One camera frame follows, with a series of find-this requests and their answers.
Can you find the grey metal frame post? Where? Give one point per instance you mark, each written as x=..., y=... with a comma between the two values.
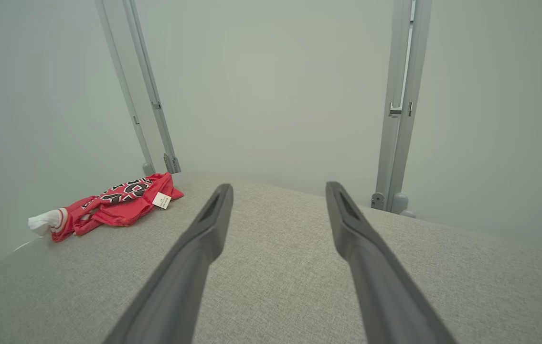
x=132, y=71
x=395, y=143

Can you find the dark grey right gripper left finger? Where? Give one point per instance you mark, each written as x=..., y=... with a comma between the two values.
x=170, y=306

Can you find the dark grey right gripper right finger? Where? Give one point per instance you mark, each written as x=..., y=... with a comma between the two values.
x=390, y=306

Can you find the red jersey with black print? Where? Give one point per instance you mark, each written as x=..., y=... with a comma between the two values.
x=118, y=210

